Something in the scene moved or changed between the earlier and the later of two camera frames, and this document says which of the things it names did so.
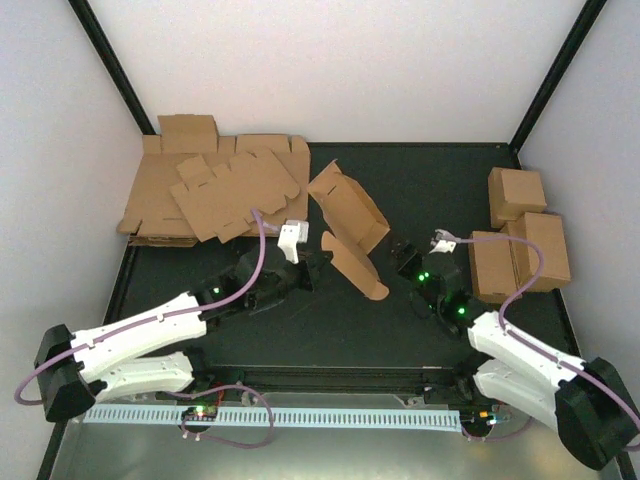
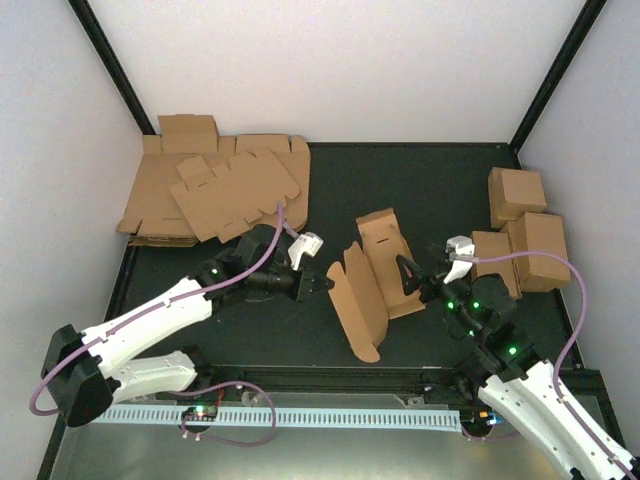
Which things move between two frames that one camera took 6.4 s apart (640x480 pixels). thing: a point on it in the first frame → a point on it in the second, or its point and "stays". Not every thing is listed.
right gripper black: x=414 y=254 → x=419 y=276
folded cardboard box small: x=493 y=269 stays
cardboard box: x=358 y=228 → x=368 y=287
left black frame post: x=87 y=16 stays
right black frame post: x=555 y=76 stays
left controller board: x=199 y=411 stays
